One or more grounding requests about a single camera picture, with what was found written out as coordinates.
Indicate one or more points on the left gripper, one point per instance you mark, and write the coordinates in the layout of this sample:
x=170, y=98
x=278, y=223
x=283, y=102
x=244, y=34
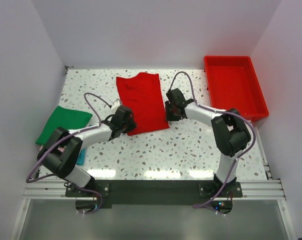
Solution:
x=132, y=125

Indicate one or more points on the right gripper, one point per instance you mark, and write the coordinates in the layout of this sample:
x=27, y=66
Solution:
x=168, y=117

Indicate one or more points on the red t shirt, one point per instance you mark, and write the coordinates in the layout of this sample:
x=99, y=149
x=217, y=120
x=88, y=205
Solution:
x=142, y=93

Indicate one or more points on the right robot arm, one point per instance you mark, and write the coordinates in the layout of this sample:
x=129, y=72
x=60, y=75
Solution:
x=229, y=129

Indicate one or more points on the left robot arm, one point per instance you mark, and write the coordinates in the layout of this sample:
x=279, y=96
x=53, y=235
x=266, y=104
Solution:
x=60, y=153

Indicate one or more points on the green folded t shirt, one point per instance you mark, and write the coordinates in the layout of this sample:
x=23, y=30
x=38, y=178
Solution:
x=65, y=118

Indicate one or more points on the teal folded t shirt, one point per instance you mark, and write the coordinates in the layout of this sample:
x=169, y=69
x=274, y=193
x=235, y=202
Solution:
x=81, y=157

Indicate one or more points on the red plastic bin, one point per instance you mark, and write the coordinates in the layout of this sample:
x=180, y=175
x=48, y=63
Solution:
x=233, y=83

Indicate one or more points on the pink folded t shirt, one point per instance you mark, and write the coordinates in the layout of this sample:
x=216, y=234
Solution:
x=59, y=148

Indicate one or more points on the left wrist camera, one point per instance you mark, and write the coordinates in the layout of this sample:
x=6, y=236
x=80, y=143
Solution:
x=115, y=105

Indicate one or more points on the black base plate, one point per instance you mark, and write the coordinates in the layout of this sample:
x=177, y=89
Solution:
x=196, y=193

